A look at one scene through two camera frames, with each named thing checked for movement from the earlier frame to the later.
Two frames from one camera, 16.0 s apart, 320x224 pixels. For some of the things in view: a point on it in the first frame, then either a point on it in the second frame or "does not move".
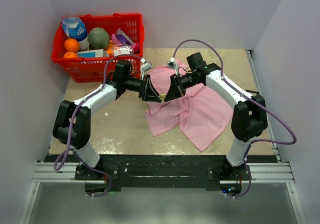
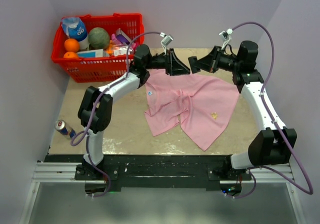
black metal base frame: x=113 y=171 does not move
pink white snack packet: x=132 y=49 does not move
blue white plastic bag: x=75 y=28 does not move
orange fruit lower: x=70 y=54 does not move
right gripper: x=175 y=91 to x=211 y=62
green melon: x=98 y=38 does not move
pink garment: x=203 y=112 does not move
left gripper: x=149 y=93 to x=173 y=66
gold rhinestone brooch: x=162 y=96 to x=214 y=115
